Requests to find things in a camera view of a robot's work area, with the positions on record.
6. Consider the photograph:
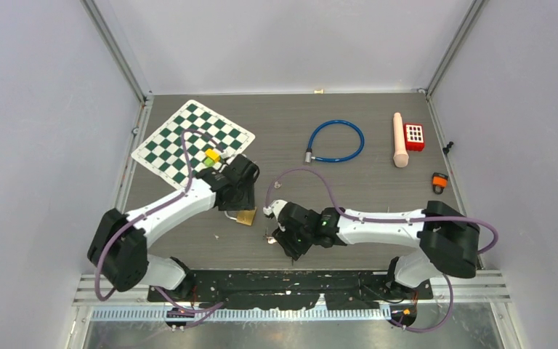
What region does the brass padlock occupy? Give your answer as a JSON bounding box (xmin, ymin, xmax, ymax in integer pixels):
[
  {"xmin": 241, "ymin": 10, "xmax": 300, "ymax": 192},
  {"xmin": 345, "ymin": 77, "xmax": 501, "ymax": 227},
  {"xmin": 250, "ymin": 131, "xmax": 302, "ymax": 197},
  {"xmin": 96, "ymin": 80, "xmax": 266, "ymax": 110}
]
[{"xmin": 224, "ymin": 208, "xmax": 257, "ymax": 226}]

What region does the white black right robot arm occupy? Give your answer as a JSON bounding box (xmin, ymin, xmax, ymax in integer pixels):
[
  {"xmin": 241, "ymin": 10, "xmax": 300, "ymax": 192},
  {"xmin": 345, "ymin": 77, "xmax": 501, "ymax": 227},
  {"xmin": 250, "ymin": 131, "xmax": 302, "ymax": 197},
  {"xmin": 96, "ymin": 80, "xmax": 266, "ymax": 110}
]
[{"xmin": 264, "ymin": 200, "xmax": 480, "ymax": 299}]

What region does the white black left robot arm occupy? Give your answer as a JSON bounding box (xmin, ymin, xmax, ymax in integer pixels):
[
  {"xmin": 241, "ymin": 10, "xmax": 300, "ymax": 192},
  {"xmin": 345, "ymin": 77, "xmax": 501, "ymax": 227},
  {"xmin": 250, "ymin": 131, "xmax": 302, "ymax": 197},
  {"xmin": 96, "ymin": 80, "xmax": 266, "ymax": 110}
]
[{"xmin": 87, "ymin": 154, "xmax": 259, "ymax": 301}]

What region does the green block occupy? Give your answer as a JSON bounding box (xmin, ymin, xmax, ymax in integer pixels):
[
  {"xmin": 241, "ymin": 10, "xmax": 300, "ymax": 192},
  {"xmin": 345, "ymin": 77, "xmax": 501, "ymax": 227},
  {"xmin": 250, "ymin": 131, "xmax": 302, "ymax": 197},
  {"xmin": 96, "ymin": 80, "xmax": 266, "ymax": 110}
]
[{"xmin": 203, "ymin": 158, "xmax": 215, "ymax": 167}]

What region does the yellow block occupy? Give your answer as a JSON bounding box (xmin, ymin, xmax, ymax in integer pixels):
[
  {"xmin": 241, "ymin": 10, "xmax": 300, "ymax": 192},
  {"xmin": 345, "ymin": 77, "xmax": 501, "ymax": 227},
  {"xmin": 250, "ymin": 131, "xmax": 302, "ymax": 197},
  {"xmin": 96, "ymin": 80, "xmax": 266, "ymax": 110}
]
[{"xmin": 205, "ymin": 149, "xmax": 221, "ymax": 163}]

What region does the green white chessboard mat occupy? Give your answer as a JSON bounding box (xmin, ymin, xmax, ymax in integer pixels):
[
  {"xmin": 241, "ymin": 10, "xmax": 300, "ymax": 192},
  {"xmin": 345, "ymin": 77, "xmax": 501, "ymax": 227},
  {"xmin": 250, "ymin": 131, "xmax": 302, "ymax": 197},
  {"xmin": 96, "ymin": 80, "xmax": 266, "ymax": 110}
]
[{"xmin": 131, "ymin": 100, "xmax": 255, "ymax": 190}]

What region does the black front base panel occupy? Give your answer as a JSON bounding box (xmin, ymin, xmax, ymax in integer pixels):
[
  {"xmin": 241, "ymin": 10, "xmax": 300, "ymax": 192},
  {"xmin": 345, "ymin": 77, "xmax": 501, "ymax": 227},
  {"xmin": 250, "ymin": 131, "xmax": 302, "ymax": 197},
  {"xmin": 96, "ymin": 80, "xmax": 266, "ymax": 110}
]
[{"xmin": 147, "ymin": 270, "xmax": 433, "ymax": 310}]

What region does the beige wooden rolling pin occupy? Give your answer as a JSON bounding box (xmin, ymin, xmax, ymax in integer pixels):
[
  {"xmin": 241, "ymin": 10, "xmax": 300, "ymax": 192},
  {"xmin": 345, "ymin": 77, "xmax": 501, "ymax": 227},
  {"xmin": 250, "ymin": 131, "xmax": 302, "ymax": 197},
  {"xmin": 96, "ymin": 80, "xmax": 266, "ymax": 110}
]
[{"xmin": 392, "ymin": 112, "xmax": 409, "ymax": 168}]

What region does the small orange padlock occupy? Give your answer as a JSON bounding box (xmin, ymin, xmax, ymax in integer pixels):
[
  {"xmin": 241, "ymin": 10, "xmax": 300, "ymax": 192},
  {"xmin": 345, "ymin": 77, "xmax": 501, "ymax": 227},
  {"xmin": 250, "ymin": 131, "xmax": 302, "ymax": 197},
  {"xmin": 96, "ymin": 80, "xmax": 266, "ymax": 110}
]
[{"xmin": 432, "ymin": 172, "xmax": 449, "ymax": 195}]

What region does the red block with holes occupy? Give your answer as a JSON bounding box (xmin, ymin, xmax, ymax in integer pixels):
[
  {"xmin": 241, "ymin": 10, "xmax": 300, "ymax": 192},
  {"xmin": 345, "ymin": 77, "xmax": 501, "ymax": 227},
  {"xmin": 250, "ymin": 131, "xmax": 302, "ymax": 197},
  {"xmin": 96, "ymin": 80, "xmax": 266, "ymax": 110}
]
[{"xmin": 403, "ymin": 123, "xmax": 425, "ymax": 152}]

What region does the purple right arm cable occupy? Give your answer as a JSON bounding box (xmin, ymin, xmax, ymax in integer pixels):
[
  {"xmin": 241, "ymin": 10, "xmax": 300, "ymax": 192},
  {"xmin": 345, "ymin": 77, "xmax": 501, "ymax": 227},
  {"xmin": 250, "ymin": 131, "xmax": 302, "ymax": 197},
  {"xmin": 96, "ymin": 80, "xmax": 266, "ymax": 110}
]
[{"xmin": 265, "ymin": 167, "xmax": 500, "ymax": 336}]

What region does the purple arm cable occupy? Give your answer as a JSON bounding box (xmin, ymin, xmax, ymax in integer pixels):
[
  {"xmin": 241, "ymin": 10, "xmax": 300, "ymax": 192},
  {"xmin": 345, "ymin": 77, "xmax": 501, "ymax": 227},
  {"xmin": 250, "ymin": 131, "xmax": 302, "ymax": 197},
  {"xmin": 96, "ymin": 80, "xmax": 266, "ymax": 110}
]
[
  {"xmin": 265, "ymin": 167, "xmax": 500, "ymax": 336},
  {"xmin": 94, "ymin": 129, "xmax": 234, "ymax": 331}
]

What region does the blue cable lock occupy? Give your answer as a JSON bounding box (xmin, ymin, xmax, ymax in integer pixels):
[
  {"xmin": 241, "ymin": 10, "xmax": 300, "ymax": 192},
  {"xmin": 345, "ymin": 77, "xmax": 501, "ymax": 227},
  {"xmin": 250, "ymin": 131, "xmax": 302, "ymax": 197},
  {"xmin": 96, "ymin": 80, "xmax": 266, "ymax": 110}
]
[{"xmin": 304, "ymin": 119, "xmax": 365, "ymax": 165}]

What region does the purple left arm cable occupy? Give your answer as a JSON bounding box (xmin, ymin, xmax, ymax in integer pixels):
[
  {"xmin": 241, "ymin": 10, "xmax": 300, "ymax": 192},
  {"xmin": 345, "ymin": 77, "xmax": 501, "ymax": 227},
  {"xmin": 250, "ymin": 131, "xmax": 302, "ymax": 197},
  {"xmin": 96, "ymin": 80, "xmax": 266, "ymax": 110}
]
[{"xmin": 94, "ymin": 129, "xmax": 234, "ymax": 331}]

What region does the black knob on rail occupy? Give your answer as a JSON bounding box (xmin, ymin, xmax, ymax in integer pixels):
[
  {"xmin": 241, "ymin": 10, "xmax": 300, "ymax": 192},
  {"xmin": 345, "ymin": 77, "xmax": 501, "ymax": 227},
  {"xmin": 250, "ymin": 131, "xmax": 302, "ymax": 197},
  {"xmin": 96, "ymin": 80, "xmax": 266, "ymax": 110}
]
[{"xmin": 442, "ymin": 141, "xmax": 454, "ymax": 155}]

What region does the aluminium frame rail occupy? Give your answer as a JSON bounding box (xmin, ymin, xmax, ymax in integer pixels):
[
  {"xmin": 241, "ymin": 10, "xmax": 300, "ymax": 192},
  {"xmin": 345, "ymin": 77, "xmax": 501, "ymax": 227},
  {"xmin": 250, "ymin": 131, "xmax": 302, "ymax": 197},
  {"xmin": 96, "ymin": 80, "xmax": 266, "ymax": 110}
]
[{"xmin": 73, "ymin": 270, "xmax": 512, "ymax": 323}]

